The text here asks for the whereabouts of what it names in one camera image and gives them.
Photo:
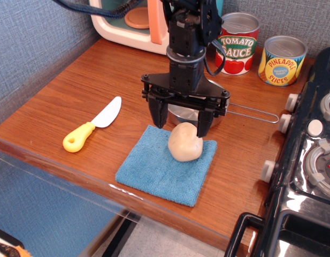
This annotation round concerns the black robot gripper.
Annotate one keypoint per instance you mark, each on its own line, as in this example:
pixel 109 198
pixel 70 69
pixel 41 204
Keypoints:
pixel 185 85

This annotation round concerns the beige toy potato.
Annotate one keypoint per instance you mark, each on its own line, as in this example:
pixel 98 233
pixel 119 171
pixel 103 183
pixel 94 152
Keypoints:
pixel 184 144

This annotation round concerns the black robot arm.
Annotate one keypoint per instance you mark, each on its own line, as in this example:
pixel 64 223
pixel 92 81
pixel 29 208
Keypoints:
pixel 193 26

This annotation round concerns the blue folded cloth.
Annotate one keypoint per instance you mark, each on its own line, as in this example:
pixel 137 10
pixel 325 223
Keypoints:
pixel 151 168

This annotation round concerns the teal white toy microwave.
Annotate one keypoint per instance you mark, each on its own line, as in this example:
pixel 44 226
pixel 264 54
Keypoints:
pixel 122 29

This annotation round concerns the tomato sauce toy can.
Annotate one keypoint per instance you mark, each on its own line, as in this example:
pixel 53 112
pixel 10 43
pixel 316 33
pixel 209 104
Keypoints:
pixel 238 39

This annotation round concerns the pineapple slices toy can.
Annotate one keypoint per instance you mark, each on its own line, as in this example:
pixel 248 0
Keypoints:
pixel 282 60

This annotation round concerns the black toy stove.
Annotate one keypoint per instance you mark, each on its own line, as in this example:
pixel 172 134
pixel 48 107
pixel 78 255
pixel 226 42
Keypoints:
pixel 297 216

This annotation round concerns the orange fuzzy object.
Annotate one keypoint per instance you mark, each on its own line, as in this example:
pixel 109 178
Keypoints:
pixel 13 251

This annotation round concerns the silver pot with wire handle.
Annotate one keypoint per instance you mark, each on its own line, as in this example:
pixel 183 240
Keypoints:
pixel 177 114

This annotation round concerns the yellow handled toy knife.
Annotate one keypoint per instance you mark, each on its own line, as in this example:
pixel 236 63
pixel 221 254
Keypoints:
pixel 76 139

